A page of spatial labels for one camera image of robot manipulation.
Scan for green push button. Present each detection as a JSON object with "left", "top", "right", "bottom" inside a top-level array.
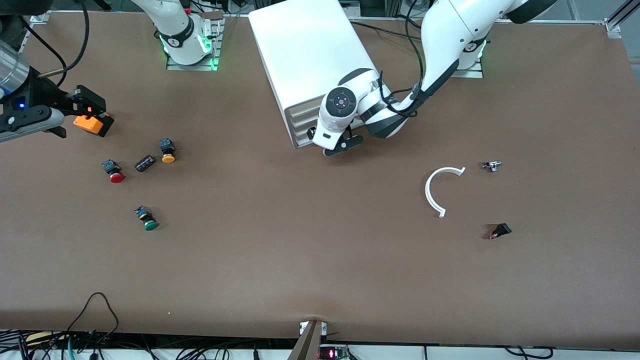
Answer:
[{"left": 133, "top": 204, "right": 159, "bottom": 232}]

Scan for red push button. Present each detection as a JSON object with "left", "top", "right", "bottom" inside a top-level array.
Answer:
[{"left": 101, "top": 159, "right": 126, "bottom": 184}]

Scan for yellow push button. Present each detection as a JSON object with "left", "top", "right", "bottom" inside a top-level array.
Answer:
[{"left": 159, "top": 138, "right": 177, "bottom": 164}]

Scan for white drawer cabinet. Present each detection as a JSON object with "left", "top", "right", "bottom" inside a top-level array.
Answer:
[{"left": 248, "top": 0, "right": 381, "bottom": 150}]

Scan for orange and black block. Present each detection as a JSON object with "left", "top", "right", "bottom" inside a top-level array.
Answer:
[{"left": 73, "top": 113, "right": 115, "bottom": 138}]

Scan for white curved plastic arc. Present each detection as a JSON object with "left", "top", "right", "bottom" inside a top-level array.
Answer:
[{"left": 425, "top": 166, "right": 467, "bottom": 219}]

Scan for table cover mat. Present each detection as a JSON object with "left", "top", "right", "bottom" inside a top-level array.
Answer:
[{"left": 0, "top": 11, "right": 640, "bottom": 351}]

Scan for device with red display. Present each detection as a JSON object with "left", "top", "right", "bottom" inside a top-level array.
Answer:
[{"left": 319, "top": 344, "right": 351, "bottom": 360}]

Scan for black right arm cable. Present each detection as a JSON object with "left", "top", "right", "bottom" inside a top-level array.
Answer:
[{"left": 19, "top": 0, "right": 91, "bottom": 87}]

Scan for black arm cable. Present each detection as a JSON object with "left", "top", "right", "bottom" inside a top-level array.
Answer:
[
  {"left": 19, "top": 0, "right": 91, "bottom": 87},
  {"left": 379, "top": 0, "right": 432, "bottom": 119}
]

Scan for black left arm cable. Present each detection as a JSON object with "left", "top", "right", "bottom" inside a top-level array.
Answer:
[{"left": 379, "top": 0, "right": 432, "bottom": 119}]

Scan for black cable across table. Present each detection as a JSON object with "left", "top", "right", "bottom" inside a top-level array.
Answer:
[{"left": 350, "top": 19, "right": 426, "bottom": 42}]

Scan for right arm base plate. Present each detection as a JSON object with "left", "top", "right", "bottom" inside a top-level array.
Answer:
[{"left": 166, "top": 12, "right": 224, "bottom": 71}]

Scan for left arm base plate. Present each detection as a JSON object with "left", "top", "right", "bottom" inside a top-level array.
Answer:
[{"left": 452, "top": 47, "right": 485, "bottom": 79}]

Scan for black looped cable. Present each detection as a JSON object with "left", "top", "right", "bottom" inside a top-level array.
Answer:
[{"left": 66, "top": 292, "right": 121, "bottom": 351}]

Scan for brown wooden post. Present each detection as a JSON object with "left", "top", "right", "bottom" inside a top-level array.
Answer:
[{"left": 287, "top": 320, "right": 325, "bottom": 360}]

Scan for tangled black cable bundle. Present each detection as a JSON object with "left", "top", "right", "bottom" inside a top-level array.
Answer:
[{"left": 0, "top": 327, "right": 301, "bottom": 360}]

